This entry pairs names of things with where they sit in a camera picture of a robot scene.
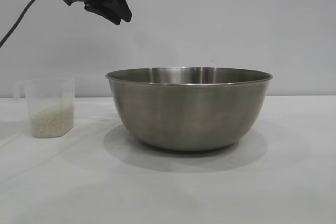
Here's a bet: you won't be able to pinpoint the stainless steel mixing bowl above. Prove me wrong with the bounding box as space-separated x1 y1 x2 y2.
105 67 274 153

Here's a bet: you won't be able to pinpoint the white tablecloth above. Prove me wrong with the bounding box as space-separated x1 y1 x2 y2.
0 95 336 224

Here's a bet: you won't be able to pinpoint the white rice grains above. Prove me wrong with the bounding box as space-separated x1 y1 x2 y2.
31 103 75 138

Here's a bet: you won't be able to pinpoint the clear plastic measuring cup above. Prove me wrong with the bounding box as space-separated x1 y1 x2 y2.
13 78 76 138

